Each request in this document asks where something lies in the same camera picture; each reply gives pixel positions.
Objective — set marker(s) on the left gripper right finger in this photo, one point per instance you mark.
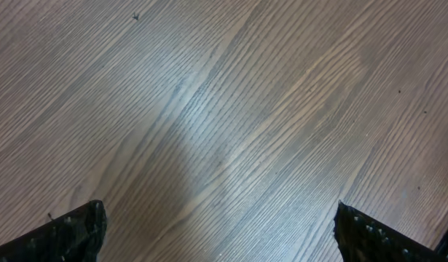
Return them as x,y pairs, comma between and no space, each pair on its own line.
360,238

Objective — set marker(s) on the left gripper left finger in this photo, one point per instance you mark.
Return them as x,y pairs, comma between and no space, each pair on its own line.
76,236

